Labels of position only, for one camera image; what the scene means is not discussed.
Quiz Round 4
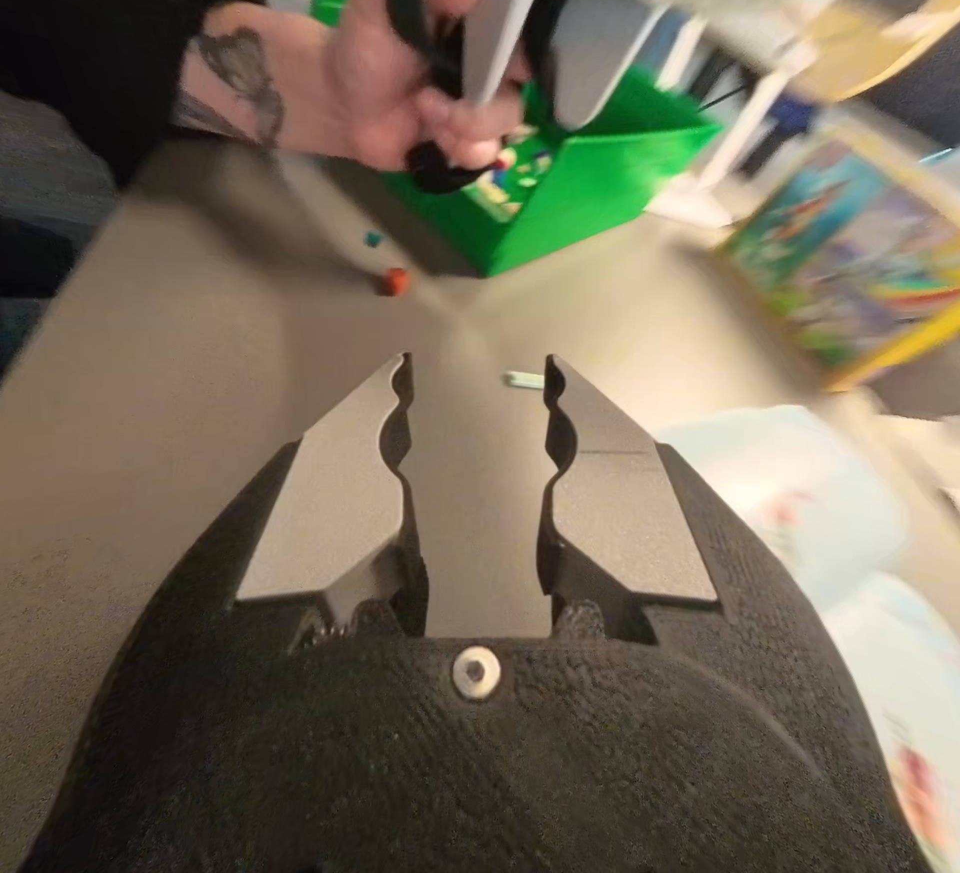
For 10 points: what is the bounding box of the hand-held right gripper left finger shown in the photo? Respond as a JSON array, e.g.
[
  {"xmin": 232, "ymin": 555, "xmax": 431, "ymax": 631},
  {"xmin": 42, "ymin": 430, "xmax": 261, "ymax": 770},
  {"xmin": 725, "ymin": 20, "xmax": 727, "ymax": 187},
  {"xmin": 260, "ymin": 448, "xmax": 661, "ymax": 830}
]
[{"xmin": 234, "ymin": 352, "xmax": 430, "ymax": 636}]

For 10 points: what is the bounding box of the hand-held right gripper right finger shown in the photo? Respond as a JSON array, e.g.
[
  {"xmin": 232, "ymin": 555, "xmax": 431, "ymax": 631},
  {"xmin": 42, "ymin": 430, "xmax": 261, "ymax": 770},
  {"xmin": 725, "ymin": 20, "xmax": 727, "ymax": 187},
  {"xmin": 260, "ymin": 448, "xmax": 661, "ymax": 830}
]
[{"xmin": 537, "ymin": 354, "xmax": 721, "ymax": 608}]

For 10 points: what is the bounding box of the pile of lego pieces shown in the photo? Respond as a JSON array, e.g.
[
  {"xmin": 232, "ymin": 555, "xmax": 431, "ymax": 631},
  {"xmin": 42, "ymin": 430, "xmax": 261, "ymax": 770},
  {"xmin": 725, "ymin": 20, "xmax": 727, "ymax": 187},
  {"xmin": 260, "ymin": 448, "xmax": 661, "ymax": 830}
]
[{"xmin": 463, "ymin": 136, "xmax": 558, "ymax": 223}]

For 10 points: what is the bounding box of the instruction booklet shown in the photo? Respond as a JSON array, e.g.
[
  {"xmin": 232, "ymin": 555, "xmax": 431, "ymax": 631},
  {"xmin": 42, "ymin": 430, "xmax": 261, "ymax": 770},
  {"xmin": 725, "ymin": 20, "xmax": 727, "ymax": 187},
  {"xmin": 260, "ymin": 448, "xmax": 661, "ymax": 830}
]
[{"xmin": 651, "ymin": 402, "xmax": 960, "ymax": 873}]

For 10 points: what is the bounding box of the colourful lego box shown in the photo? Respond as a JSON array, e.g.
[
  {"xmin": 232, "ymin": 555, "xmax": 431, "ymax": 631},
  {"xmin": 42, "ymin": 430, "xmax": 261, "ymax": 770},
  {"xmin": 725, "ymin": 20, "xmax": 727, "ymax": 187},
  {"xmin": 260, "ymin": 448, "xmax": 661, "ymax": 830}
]
[{"xmin": 714, "ymin": 125, "xmax": 960, "ymax": 396}]

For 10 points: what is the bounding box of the person's left hand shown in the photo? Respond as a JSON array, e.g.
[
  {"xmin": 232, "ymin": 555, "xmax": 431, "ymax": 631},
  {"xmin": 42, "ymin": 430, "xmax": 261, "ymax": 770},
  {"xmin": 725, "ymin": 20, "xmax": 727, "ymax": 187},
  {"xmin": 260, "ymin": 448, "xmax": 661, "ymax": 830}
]
[{"xmin": 326, "ymin": 0, "xmax": 526, "ymax": 173}]

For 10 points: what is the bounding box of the wooden board on white stand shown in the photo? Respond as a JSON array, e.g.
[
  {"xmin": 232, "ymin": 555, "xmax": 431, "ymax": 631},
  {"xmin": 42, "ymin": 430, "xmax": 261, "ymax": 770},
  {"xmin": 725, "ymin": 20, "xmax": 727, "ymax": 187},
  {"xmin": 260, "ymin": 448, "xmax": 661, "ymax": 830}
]
[{"xmin": 651, "ymin": 0, "xmax": 960, "ymax": 231}]

